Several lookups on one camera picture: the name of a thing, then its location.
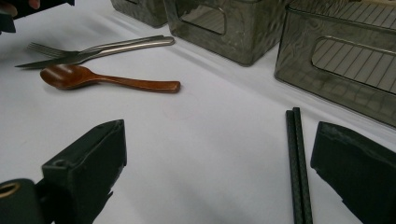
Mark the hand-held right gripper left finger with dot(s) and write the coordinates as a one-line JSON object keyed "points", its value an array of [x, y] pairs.
{"points": [[87, 168]]}

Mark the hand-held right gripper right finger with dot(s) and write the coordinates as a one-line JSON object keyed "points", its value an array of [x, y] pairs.
{"points": [[358, 174]]}

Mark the metal fork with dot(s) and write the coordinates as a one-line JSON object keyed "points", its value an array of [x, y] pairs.
{"points": [[46, 49]]}

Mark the black chopstick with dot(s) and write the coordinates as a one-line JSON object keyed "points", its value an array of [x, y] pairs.
{"points": [[302, 161], [293, 161]]}

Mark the metal table knife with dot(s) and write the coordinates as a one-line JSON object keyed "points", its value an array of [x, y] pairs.
{"points": [[37, 63]]}

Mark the brown wooden spoon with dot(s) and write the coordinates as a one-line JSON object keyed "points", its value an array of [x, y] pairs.
{"points": [[65, 76]]}

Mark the smoky clear plastic bin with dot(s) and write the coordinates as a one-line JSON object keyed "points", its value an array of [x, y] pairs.
{"points": [[140, 12], [295, 62], [249, 40]]}

